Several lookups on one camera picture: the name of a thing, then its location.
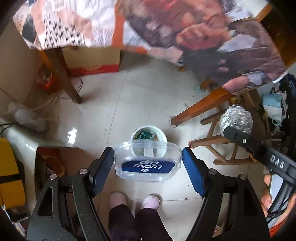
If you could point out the person's right hand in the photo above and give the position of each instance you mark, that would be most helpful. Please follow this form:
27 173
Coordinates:
265 200

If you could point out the red and tan cardboard box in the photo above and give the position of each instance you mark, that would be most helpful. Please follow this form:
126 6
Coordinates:
92 60

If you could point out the foil ball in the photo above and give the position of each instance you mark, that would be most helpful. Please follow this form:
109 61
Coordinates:
235 115

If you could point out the person's leg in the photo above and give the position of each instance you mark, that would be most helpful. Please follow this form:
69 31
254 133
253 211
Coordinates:
152 224
121 222

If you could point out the person's right shoe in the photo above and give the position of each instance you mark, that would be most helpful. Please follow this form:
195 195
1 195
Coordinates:
150 202

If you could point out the dark glossy brown box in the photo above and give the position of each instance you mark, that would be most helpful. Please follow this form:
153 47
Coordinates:
62 160

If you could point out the dark wooden door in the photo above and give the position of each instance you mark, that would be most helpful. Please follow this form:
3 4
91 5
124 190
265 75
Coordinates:
282 34

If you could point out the orange plastic object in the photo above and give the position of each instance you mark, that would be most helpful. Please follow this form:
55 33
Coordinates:
46 81

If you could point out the white power strip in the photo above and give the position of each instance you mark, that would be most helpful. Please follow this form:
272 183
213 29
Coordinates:
25 115

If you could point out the teal plastic bag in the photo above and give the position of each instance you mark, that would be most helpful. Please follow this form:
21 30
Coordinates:
143 134

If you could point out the light blue plastic bag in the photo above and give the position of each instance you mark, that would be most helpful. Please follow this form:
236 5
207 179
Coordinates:
271 109

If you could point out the wooden table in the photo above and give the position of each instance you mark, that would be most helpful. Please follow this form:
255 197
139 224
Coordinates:
69 81

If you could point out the yellow plastic container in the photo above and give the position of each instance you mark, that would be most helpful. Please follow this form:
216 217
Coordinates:
10 171

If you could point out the black garment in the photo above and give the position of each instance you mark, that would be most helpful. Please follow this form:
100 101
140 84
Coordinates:
290 104

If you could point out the wooden chair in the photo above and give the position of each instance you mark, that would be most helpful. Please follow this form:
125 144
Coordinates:
208 141

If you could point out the person's left leg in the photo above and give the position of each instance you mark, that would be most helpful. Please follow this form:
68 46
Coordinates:
121 222

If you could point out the clear plastic container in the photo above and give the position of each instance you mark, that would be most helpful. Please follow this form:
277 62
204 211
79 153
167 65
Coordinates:
148 166

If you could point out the person's right leg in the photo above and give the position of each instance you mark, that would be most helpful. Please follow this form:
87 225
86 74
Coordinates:
152 224

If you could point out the printed tablecloth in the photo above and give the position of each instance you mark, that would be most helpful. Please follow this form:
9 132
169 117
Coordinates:
161 27

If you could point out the large cardboard box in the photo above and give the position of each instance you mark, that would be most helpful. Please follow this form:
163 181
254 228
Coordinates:
18 69

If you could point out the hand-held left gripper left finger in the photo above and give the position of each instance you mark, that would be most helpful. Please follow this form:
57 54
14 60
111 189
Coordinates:
103 171

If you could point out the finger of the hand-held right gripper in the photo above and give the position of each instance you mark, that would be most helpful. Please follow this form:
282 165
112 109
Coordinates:
245 141

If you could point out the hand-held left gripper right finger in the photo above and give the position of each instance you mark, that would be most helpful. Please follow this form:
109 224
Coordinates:
194 171

